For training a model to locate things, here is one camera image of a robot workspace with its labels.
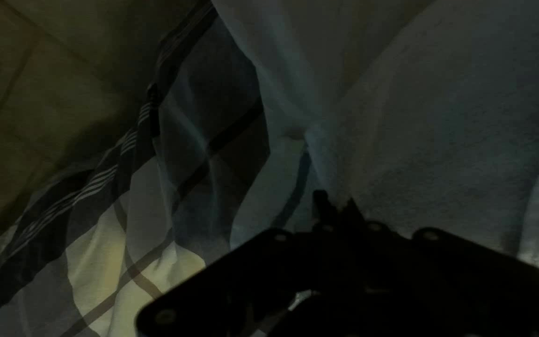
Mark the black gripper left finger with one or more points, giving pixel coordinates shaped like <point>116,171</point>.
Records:
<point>325,216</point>

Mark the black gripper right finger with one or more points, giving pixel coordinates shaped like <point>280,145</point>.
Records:
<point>355,218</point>

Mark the cream striped towel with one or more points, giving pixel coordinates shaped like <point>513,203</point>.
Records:
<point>419,106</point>

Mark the plaid bed comforter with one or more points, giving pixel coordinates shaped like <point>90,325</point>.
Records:
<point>125,237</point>

